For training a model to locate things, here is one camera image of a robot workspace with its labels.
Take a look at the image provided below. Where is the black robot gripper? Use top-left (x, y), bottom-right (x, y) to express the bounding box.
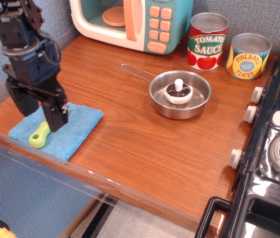
top-left (2, 39), bottom-right (68, 132)

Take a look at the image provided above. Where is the pineapple slices can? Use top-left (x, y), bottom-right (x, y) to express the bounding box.
top-left (226, 33), bottom-right (272, 80)

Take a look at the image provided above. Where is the blue cloth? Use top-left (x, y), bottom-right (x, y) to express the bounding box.
top-left (8, 103), bottom-right (103, 161)

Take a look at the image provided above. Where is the grey stove knob lower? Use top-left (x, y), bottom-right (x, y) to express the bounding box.
top-left (228, 149), bottom-right (242, 170)

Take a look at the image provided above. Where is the grey stove knob upper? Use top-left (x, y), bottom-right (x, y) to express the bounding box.
top-left (251, 87), bottom-right (264, 104)

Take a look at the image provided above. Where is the orange fuzzy object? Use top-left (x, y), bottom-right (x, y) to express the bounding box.
top-left (0, 228), bottom-right (16, 238)

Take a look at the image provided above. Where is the toy mushroom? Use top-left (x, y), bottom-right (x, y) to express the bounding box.
top-left (165, 78), bottom-right (193, 105)

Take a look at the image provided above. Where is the grey stove knob middle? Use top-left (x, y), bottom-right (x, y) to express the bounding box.
top-left (244, 106), bottom-right (257, 124)

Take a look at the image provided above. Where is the black toy stove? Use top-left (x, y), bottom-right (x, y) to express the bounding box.
top-left (195, 55), bottom-right (280, 238)

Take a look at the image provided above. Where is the tomato sauce can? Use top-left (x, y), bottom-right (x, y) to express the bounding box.
top-left (186, 12), bottom-right (229, 71)

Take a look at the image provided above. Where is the grey stove knob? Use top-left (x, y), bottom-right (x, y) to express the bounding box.
top-left (244, 106), bottom-right (257, 124)
top-left (228, 149), bottom-right (242, 170)
top-left (251, 87), bottom-right (264, 104)

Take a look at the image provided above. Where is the toy microwave oven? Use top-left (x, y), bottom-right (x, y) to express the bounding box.
top-left (69, 0), bottom-right (194, 55)

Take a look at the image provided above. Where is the small steel frying pan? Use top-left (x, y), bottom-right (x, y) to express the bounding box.
top-left (120, 64), bottom-right (212, 120)

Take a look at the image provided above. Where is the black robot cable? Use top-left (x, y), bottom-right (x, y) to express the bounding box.
top-left (39, 31), bottom-right (62, 66)

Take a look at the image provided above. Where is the green handled grey spatula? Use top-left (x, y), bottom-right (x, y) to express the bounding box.
top-left (28, 120), bottom-right (51, 149)

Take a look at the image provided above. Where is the clear acrylic barrier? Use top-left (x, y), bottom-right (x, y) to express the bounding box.
top-left (0, 135), bottom-right (197, 238)

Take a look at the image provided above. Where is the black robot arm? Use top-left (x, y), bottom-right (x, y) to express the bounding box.
top-left (0, 0), bottom-right (69, 132)

